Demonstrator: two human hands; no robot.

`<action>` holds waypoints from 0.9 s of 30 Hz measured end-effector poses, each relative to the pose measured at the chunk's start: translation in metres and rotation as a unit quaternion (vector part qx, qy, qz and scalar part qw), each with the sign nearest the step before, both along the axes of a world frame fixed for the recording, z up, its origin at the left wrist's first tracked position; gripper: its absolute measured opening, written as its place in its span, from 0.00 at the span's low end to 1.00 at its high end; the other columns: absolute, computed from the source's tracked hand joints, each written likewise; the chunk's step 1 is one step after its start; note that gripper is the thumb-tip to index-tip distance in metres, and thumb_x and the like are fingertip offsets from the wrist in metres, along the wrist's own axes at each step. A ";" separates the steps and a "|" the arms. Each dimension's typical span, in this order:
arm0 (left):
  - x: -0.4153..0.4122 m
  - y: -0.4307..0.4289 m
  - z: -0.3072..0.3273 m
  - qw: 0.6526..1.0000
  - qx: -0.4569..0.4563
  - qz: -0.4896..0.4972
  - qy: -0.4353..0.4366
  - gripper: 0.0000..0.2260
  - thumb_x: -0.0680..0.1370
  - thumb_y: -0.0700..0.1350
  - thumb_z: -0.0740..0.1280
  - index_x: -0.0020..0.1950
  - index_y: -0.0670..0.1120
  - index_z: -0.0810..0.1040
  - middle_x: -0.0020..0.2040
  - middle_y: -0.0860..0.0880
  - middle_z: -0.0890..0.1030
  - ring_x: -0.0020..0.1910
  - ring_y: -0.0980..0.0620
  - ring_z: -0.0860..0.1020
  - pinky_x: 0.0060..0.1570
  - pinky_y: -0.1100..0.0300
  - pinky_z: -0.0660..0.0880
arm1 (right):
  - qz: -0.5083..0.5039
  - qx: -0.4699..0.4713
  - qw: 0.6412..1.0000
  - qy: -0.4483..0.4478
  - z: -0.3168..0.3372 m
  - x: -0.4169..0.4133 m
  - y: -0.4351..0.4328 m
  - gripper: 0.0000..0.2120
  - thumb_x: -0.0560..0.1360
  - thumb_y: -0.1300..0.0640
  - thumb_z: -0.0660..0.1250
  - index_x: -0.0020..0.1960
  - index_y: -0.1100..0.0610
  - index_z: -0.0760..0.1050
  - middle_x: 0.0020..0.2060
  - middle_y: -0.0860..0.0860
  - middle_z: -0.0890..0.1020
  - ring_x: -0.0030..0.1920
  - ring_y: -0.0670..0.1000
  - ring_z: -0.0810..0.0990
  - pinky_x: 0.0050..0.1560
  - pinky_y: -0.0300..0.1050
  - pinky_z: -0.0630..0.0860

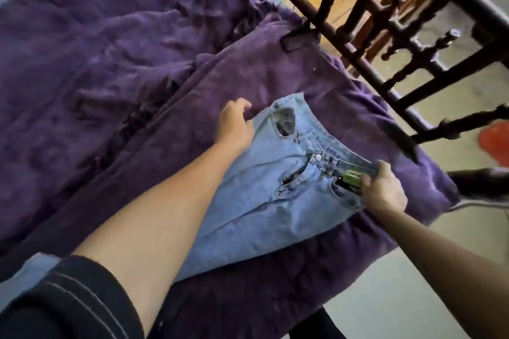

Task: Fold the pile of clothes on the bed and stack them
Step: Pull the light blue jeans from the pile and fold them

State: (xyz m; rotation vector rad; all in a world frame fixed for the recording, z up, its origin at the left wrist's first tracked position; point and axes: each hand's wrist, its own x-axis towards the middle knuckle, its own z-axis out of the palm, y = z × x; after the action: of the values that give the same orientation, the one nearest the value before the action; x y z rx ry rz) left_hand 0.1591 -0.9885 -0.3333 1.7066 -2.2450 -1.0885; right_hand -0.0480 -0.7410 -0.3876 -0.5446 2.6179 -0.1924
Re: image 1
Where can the person's right hand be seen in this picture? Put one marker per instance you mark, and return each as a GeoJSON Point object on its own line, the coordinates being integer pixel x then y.
{"type": "Point", "coordinates": [383, 191]}

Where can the person's left hand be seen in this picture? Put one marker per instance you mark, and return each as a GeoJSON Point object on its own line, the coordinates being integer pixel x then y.
{"type": "Point", "coordinates": [232, 125]}

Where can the person's left fingers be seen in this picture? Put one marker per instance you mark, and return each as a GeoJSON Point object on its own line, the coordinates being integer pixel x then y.
{"type": "Point", "coordinates": [238, 105]}

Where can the person's right thumb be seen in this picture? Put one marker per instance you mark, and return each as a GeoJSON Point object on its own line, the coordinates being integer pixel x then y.
{"type": "Point", "coordinates": [384, 170]}

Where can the light blue denim jeans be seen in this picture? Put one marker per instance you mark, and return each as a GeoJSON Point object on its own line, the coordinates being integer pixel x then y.
{"type": "Point", "coordinates": [274, 195]}

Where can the person's left forearm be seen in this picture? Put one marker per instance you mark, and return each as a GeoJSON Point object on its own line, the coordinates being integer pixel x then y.
{"type": "Point", "coordinates": [155, 227]}

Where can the person's right forearm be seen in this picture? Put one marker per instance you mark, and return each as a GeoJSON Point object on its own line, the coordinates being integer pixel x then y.
{"type": "Point", "coordinates": [449, 271]}

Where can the green label tag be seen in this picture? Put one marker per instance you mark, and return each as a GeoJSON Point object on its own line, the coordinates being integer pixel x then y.
{"type": "Point", "coordinates": [352, 180]}

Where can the purple bed cover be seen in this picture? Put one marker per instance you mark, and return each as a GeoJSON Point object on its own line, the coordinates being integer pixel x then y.
{"type": "Point", "coordinates": [131, 84]}

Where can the red object on floor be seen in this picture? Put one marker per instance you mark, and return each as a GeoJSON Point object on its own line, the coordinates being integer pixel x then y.
{"type": "Point", "coordinates": [495, 142]}

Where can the black sleeve with white stitching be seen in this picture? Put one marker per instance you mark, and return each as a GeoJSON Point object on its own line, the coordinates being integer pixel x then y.
{"type": "Point", "coordinates": [71, 303]}

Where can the dark metal bed frame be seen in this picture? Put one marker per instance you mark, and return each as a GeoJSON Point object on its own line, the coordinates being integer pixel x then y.
{"type": "Point", "coordinates": [397, 44]}

